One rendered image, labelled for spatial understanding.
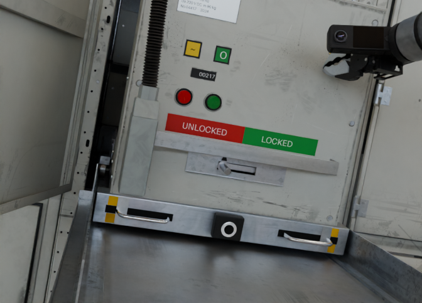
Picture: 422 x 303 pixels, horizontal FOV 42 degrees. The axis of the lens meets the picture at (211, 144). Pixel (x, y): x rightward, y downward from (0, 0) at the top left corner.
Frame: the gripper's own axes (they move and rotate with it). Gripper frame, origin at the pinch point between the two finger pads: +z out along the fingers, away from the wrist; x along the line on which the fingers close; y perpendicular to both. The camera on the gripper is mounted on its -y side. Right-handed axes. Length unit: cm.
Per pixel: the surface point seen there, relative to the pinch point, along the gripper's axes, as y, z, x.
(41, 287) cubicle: -40, 56, -50
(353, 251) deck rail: 13.7, 5.9, -36.6
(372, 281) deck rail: 10.1, -3.7, -41.9
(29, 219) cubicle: -46, 51, -34
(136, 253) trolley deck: -34, 8, -39
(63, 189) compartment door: -40, 44, -27
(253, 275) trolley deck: -14.9, -0.7, -41.5
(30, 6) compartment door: -56, 12, 3
